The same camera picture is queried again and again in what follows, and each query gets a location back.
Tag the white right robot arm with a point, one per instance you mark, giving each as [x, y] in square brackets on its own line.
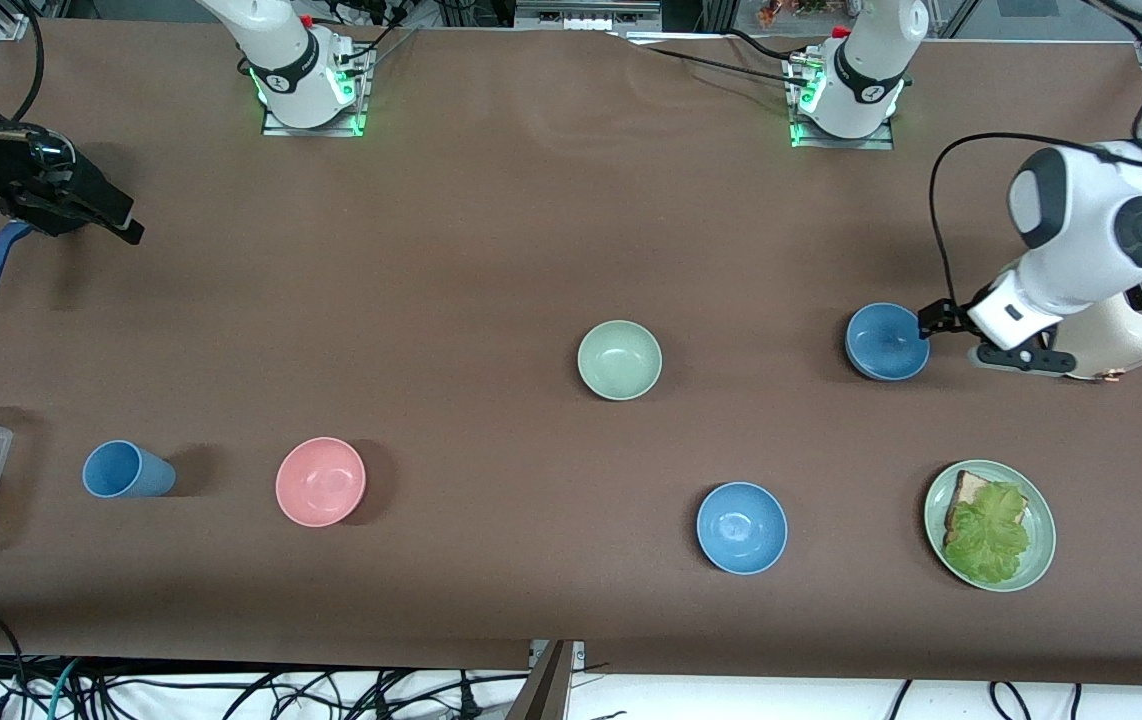
[281, 55]

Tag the white toaster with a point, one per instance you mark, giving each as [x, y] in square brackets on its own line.
[1131, 338]

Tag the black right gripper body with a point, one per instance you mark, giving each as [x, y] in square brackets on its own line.
[19, 182]

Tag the green lettuce leaf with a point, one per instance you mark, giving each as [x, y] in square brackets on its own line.
[986, 535]

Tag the metal table bracket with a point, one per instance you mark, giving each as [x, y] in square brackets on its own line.
[546, 690]

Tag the pink bowl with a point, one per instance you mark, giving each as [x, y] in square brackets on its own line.
[321, 480]

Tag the brown table cover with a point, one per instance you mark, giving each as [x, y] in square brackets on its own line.
[491, 250]

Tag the grey metal equipment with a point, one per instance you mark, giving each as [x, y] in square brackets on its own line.
[581, 18]

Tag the blue cup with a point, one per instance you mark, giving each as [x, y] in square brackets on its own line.
[126, 470]

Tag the bread slice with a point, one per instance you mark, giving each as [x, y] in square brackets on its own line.
[969, 488]

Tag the pale green plate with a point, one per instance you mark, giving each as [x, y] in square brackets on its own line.
[1039, 555]

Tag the blue bowl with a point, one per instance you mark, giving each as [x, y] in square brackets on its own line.
[741, 527]
[881, 340]

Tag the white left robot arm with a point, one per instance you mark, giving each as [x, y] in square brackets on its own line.
[1091, 215]

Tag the pale green bowl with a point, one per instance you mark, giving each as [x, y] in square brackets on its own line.
[619, 358]

